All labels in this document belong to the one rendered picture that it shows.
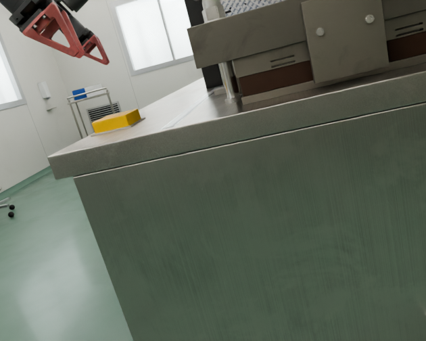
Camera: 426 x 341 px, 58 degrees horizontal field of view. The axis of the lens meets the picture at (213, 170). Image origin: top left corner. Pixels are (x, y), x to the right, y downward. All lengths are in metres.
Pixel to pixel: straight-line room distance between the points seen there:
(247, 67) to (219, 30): 0.07
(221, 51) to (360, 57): 0.20
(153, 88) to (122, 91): 0.55
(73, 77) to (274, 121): 6.75
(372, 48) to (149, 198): 0.38
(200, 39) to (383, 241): 0.40
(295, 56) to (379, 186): 0.22
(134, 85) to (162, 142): 6.23
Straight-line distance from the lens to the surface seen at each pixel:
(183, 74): 6.54
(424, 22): 0.64
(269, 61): 0.61
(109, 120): 0.73
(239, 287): 0.66
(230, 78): 0.67
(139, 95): 6.79
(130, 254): 0.67
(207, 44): 0.60
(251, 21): 0.60
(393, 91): 0.56
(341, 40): 0.58
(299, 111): 0.55
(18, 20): 0.70
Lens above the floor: 0.98
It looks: 16 degrees down
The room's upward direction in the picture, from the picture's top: 15 degrees counter-clockwise
